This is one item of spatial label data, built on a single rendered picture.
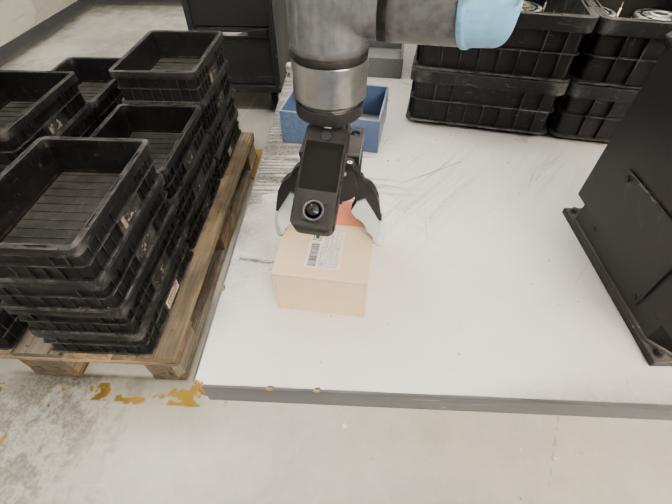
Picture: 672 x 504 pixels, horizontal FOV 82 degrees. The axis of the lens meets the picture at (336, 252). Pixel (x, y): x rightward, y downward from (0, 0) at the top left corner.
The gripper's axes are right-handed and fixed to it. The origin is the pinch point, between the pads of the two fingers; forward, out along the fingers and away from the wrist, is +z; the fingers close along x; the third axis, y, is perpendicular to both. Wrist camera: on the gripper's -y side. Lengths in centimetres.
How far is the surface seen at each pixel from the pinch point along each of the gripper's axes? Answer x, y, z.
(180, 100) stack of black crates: 67, 86, 26
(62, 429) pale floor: 75, -12, 75
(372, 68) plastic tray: -1, 66, 3
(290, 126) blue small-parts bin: 12.9, 32.4, 1.4
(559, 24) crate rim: -34, 41, -16
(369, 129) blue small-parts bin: -3.1, 31.3, 0.2
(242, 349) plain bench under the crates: 8.8, -14.7, 5.2
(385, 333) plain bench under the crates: -8.9, -9.9, 5.2
